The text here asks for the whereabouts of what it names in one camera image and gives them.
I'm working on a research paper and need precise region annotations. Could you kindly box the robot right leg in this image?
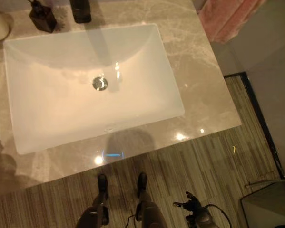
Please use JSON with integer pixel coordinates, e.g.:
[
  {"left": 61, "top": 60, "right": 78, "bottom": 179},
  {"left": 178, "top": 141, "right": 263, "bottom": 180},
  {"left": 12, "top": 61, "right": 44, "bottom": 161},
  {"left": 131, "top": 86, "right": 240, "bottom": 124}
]
[{"left": 135, "top": 172, "right": 167, "bottom": 228}]

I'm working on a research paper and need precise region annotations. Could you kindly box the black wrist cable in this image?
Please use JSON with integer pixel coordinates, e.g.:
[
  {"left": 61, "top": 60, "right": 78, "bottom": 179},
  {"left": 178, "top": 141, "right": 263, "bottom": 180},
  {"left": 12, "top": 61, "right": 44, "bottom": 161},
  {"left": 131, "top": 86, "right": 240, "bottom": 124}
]
[{"left": 203, "top": 203, "right": 231, "bottom": 228}]

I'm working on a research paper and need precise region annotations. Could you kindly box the dark square soap bottle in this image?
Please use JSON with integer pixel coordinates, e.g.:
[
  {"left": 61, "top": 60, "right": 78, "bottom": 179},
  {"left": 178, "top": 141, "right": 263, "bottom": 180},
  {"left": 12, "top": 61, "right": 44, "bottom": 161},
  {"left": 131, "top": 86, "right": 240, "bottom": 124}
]
[{"left": 29, "top": 0, "right": 58, "bottom": 33}]

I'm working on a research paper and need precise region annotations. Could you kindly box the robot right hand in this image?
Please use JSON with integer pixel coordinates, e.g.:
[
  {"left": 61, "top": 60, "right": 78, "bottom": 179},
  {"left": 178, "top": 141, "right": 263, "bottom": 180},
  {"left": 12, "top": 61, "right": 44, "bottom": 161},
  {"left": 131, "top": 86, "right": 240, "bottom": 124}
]
[{"left": 173, "top": 191, "right": 202, "bottom": 217}]

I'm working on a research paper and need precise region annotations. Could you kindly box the grey bin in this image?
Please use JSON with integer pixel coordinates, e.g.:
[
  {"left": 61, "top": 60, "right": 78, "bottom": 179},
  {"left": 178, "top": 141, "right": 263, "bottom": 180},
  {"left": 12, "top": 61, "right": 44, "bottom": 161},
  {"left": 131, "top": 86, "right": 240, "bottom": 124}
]
[{"left": 239, "top": 181, "right": 285, "bottom": 228}]

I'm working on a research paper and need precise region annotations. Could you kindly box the robot leg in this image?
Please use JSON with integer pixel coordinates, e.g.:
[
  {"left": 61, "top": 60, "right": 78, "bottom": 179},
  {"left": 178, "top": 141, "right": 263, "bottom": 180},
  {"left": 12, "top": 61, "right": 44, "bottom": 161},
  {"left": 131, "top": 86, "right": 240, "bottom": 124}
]
[
  {"left": 75, "top": 173, "right": 109, "bottom": 228},
  {"left": 135, "top": 172, "right": 167, "bottom": 228}
]

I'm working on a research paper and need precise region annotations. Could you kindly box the white rectangular sink basin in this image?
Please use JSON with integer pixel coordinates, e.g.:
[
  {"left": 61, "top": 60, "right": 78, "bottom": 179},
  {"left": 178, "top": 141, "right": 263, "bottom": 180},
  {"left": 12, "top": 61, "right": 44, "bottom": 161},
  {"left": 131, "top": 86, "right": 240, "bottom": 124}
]
[{"left": 3, "top": 23, "right": 186, "bottom": 155}]

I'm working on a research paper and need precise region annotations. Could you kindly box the pink towel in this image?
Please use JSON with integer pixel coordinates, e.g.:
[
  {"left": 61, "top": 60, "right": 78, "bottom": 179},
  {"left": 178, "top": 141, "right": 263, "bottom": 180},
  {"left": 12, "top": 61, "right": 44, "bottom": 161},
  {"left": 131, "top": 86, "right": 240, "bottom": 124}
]
[{"left": 198, "top": 0, "right": 266, "bottom": 43}]

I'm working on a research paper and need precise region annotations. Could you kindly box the chrome sink drain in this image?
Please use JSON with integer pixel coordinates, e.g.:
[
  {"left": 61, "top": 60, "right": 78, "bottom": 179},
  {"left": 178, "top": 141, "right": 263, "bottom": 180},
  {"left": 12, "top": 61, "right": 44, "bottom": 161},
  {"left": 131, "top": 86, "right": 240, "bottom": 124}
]
[{"left": 92, "top": 75, "right": 108, "bottom": 92}]

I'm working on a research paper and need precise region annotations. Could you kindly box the robot left leg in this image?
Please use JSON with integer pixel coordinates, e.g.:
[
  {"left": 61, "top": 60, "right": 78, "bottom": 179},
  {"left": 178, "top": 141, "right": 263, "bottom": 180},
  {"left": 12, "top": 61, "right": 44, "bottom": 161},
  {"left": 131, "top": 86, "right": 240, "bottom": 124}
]
[{"left": 75, "top": 173, "right": 109, "bottom": 228}]

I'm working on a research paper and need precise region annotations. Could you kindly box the black floor threshold strip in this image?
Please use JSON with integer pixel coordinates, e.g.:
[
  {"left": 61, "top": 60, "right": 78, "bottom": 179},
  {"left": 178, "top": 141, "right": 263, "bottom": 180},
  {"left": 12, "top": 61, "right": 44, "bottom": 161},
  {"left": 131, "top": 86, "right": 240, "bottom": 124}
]
[{"left": 224, "top": 72, "right": 285, "bottom": 179}]

